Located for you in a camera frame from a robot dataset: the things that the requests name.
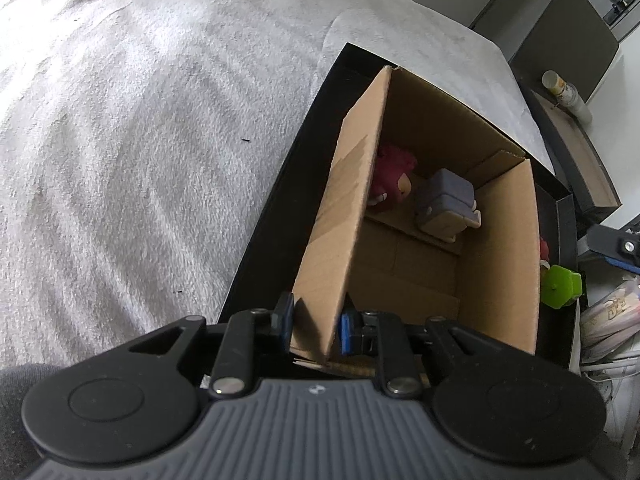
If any wooden bedside table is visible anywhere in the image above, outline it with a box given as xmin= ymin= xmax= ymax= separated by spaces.
xmin=520 ymin=80 xmax=623 ymax=221

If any black tray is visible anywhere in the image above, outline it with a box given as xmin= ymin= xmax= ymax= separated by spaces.
xmin=217 ymin=42 xmax=581 ymax=373

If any brown cardboard box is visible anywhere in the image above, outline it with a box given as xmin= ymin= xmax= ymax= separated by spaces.
xmin=289 ymin=65 xmax=543 ymax=376

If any green toy box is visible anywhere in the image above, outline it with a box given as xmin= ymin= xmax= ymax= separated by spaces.
xmin=540 ymin=265 xmax=585 ymax=308

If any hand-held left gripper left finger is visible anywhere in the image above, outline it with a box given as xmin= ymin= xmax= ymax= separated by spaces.
xmin=127 ymin=292 xmax=297 ymax=399

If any dark grey cabinet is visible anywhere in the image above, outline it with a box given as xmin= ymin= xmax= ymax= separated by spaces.
xmin=470 ymin=0 xmax=621 ymax=106

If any white blanket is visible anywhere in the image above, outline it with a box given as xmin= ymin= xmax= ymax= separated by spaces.
xmin=0 ymin=0 xmax=558 ymax=376

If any grey-blue sofa toy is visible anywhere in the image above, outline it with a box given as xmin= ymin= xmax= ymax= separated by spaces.
xmin=414 ymin=169 xmax=483 ymax=243

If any stack of paper cups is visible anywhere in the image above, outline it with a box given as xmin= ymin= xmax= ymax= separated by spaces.
xmin=542 ymin=70 xmax=593 ymax=126

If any pink plush toy figure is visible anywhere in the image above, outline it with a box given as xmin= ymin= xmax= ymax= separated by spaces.
xmin=367 ymin=142 xmax=418 ymax=206

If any printed plastic bag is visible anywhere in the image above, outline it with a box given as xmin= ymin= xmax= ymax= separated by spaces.
xmin=580 ymin=280 xmax=640 ymax=361

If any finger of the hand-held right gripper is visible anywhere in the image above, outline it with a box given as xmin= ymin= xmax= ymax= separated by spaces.
xmin=582 ymin=224 xmax=640 ymax=275

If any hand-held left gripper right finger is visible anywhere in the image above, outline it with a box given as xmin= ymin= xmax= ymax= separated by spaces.
xmin=339 ymin=310 xmax=506 ymax=400

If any black door handle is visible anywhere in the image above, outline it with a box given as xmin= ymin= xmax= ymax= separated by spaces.
xmin=601 ymin=0 xmax=632 ymax=26

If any white cable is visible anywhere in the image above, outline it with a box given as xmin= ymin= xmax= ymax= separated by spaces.
xmin=580 ymin=359 xmax=618 ymax=398

